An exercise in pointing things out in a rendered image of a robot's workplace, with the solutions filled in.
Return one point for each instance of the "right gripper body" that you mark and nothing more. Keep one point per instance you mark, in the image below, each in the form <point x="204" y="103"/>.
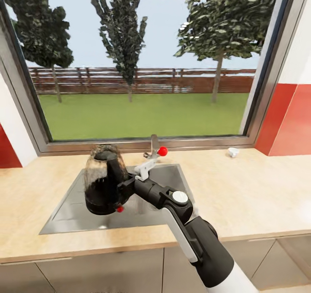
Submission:
<point x="138" y="186"/>

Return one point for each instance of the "cabinet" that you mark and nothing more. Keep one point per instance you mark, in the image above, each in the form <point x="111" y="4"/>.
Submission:
<point x="267" y="262"/>

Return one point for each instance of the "electric kettle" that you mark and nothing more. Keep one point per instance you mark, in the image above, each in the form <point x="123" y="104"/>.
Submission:
<point x="101" y="197"/>

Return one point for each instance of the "drop in sink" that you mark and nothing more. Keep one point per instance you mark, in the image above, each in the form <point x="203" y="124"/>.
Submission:
<point x="72" y="214"/>

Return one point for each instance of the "coffee cup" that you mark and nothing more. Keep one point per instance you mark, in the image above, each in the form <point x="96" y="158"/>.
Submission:
<point x="232" y="152"/>

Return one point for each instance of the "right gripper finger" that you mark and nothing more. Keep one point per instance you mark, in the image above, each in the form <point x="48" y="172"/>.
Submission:
<point x="117" y="185"/>
<point x="131" y="175"/>

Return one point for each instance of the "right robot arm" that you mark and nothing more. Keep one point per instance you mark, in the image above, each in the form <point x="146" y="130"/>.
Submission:
<point x="197" y="237"/>

